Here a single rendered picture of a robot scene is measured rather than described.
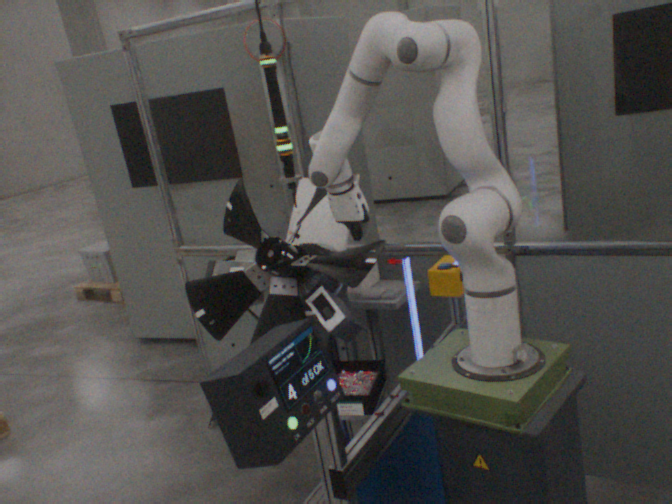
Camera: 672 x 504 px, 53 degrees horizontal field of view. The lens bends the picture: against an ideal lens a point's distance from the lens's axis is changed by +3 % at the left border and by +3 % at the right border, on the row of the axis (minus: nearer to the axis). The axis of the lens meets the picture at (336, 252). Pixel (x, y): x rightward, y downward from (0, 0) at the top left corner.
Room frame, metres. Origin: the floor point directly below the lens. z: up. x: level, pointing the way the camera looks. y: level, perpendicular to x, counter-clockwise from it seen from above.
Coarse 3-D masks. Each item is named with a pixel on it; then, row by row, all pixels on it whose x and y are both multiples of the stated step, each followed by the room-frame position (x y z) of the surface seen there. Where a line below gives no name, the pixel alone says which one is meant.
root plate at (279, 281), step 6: (270, 282) 2.00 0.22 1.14; (276, 282) 2.00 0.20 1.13; (282, 282) 2.01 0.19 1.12; (288, 282) 2.02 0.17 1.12; (294, 282) 2.02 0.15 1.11; (270, 288) 1.98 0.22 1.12; (276, 288) 1.99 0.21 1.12; (282, 288) 1.99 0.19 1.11; (288, 288) 2.00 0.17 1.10; (294, 288) 2.01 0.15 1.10; (282, 294) 1.98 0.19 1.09; (288, 294) 1.99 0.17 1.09; (294, 294) 1.99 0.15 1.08
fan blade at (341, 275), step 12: (384, 240) 1.96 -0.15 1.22; (336, 252) 2.01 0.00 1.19; (348, 252) 1.97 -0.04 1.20; (360, 252) 1.94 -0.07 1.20; (312, 264) 1.95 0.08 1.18; (324, 264) 1.93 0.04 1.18; (336, 264) 1.90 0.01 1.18; (348, 264) 1.89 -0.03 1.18; (360, 264) 1.87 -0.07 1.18; (372, 264) 1.85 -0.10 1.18; (336, 276) 1.85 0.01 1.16; (348, 276) 1.84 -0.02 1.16; (360, 276) 1.82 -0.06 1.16
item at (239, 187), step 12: (240, 180) 2.28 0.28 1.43; (240, 192) 2.26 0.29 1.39; (240, 204) 2.25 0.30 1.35; (228, 216) 2.31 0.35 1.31; (240, 216) 2.24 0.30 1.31; (252, 216) 2.18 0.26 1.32; (228, 228) 2.32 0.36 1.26; (240, 228) 2.26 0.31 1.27; (252, 228) 2.18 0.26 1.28; (240, 240) 2.27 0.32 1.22; (252, 240) 2.20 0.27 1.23
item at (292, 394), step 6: (294, 378) 1.20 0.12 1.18; (282, 384) 1.17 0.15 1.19; (288, 384) 1.18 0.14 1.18; (294, 384) 1.19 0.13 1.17; (282, 390) 1.16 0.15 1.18; (288, 390) 1.17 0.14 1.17; (294, 390) 1.19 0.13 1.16; (288, 396) 1.17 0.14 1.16; (294, 396) 1.18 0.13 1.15; (300, 396) 1.19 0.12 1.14; (288, 402) 1.16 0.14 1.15; (294, 402) 1.17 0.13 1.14; (288, 408) 1.15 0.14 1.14
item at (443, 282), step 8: (448, 256) 2.14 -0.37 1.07; (432, 272) 2.02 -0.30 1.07; (440, 272) 2.00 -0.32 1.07; (448, 272) 1.99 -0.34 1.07; (456, 272) 1.98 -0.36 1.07; (432, 280) 2.02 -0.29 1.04; (440, 280) 2.01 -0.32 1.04; (448, 280) 1.99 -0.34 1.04; (456, 280) 1.98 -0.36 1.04; (432, 288) 2.02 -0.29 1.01; (440, 288) 2.01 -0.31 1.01; (448, 288) 1.99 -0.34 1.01; (456, 288) 1.98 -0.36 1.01; (448, 296) 2.00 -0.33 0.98; (456, 296) 1.98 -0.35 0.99
